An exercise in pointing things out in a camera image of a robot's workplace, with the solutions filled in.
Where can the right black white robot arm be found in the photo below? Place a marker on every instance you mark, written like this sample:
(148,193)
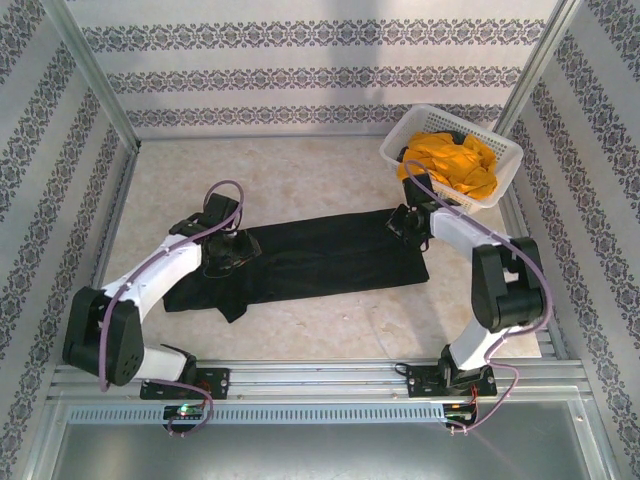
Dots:
(510,295)

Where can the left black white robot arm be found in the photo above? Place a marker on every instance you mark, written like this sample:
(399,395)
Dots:
(150,270)

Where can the yellow t-shirt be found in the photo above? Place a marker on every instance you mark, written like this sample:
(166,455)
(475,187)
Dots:
(455,165)

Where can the white plastic basket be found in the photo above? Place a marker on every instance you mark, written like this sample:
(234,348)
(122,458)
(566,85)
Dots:
(507,160)

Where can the grey metal shelf panel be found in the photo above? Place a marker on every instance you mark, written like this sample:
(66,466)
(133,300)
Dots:
(320,450)

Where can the aluminium side rail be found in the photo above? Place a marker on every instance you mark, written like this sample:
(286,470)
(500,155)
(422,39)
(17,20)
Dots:
(111,240)
(512,220)

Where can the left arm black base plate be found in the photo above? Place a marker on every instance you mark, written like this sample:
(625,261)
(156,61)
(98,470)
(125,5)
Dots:
(215,382)

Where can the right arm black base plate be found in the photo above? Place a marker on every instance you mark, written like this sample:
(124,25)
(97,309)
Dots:
(422,382)

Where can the aluminium mounting rail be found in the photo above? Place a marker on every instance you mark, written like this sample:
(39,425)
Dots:
(320,380)

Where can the aluminium frame post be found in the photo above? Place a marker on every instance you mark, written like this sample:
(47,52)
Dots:
(92,75)
(537,70)

